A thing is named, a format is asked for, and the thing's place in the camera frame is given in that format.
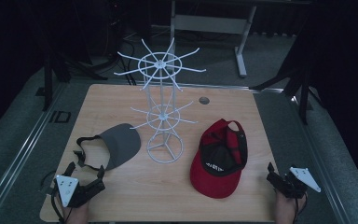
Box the black floor cables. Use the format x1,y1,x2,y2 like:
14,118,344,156
117,38,138,86

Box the person's right hand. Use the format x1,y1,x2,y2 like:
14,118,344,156
274,189,309,224

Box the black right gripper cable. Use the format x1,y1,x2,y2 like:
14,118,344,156
293,192,310,224

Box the red baseball cap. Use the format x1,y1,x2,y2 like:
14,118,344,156
189,118,249,200

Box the grey sun visor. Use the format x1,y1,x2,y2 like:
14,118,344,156
73,122,143,172

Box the person's left hand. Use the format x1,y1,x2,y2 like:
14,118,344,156
61,200,90,224

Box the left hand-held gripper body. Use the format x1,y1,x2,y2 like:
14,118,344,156
51,175,106,209

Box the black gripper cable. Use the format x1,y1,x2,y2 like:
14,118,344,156
49,186,67,224
293,192,310,224

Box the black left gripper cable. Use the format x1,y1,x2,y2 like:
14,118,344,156
49,186,67,224

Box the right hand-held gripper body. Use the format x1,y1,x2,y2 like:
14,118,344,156
266,166,322,200

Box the white wire display rack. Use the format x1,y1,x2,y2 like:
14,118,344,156
113,37,207,164

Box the grey metal desk frame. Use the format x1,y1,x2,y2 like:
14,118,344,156
169,0,258,78

